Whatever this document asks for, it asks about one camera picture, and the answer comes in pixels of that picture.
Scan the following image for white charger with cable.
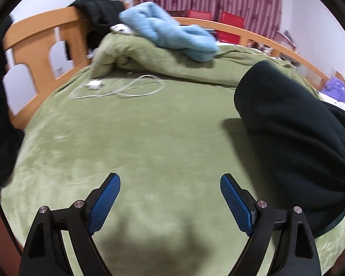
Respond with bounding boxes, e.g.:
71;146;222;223
71;73;166;100

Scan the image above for purple fluffy cloth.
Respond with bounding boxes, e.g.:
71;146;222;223
320;77;345;104

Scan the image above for small white device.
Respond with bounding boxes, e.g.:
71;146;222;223
110;23;133;35

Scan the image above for dark cloth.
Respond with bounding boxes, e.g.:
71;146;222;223
0;14;25;196

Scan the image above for black jacket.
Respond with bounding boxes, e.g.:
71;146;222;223
64;0;125;61

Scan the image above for green plush bed sheet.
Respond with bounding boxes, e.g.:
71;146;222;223
0;63;345;276

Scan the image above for dark green pants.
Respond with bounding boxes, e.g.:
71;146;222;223
234;60;345;238

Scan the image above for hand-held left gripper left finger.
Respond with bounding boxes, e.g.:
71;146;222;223
19;172;122;276

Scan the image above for light blue towel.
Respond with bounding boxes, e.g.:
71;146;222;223
118;2;218;63

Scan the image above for red chair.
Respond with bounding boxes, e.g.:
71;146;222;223
218;11;245;45
185;9;213;20

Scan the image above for wooden bed frame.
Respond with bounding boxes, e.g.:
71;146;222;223
1;6;334;130

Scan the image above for green quilt with flower lining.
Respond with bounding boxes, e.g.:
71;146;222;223
90;32;319;92

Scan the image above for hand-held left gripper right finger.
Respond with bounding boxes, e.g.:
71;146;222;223
220;173;322;276

